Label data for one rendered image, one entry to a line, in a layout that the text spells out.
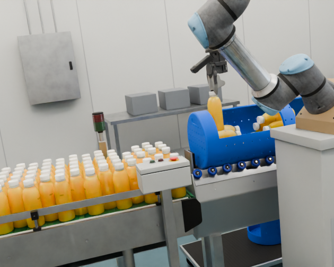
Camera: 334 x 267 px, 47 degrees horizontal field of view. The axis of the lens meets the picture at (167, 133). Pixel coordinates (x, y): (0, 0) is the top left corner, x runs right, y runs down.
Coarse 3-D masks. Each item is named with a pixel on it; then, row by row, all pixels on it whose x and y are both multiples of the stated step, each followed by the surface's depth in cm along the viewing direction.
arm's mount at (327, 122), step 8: (304, 112) 160; (328, 112) 149; (296, 120) 162; (304, 120) 158; (312, 120) 153; (320, 120) 149; (328, 120) 146; (304, 128) 158; (312, 128) 154; (320, 128) 150; (328, 128) 146
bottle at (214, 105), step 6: (210, 96) 183; (216, 96) 184; (210, 102) 183; (216, 102) 182; (210, 108) 183; (216, 108) 182; (216, 114) 182; (222, 114) 184; (216, 120) 183; (222, 120) 184; (216, 126) 183; (222, 126) 184
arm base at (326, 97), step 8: (328, 80) 151; (320, 88) 147; (328, 88) 148; (304, 96) 151; (312, 96) 149; (320, 96) 148; (328, 96) 148; (304, 104) 156; (312, 104) 151; (320, 104) 150; (328, 104) 149; (312, 112) 154; (320, 112) 152
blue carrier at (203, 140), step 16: (192, 112) 187; (208, 112) 182; (224, 112) 197; (240, 112) 201; (256, 112) 205; (288, 112) 185; (192, 128) 189; (208, 128) 174; (240, 128) 206; (192, 144) 193; (208, 144) 173; (224, 144) 175; (240, 144) 177; (256, 144) 180; (272, 144) 182; (208, 160) 176; (224, 160) 179; (240, 160) 184
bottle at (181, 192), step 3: (174, 189) 167; (177, 189) 167; (180, 189) 167; (183, 189) 168; (171, 192) 169; (174, 192) 167; (177, 192) 167; (180, 192) 167; (183, 192) 168; (174, 195) 168; (177, 195) 167; (180, 195) 167; (183, 195) 168
